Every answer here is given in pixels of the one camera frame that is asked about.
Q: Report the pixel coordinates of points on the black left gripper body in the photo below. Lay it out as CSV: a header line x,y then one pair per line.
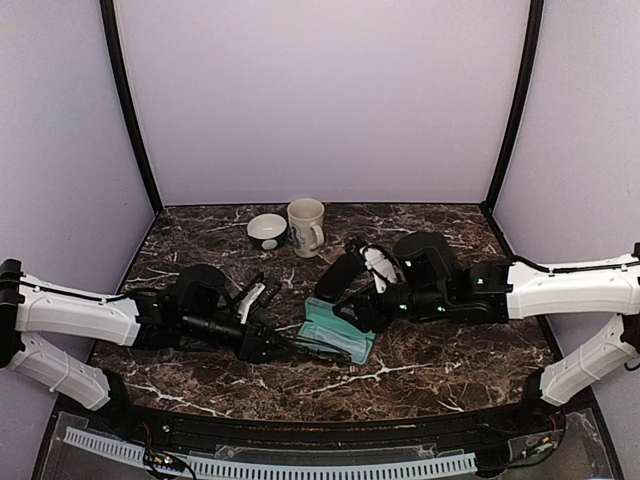
x,y
199,327

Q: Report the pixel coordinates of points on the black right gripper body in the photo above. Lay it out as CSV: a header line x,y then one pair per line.
x,y
429,302

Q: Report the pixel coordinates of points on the brown tinted sunglasses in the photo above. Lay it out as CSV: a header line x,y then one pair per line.
x,y
322,352

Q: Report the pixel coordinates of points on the blue grey glasses case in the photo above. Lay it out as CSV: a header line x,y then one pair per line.
x,y
324,332

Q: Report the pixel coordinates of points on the black glasses case beige lining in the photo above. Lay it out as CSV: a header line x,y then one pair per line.
x,y
337,278

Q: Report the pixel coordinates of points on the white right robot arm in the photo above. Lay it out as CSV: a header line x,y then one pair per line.
x,y
517,288

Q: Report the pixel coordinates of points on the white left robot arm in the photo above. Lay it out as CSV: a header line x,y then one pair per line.
x,y
33,312

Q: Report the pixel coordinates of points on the cream ceramic mug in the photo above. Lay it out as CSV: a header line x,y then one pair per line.
x,y
306,219

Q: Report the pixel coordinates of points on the white teal ceramic bowl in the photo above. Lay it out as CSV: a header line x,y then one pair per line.
x,y
268,232

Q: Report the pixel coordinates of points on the black front rail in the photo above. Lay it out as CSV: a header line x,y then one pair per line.
x,y
180,425

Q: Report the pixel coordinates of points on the white slotted cable duct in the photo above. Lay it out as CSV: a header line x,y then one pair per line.
x,y
251,463

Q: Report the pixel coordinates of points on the black left corner post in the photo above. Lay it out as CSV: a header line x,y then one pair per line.
x,y
123,89

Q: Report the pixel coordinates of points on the black corner post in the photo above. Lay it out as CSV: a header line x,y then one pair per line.
x,y
516,111
123,89

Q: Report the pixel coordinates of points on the black right corner post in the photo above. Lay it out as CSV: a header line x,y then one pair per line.
x,y
516,111

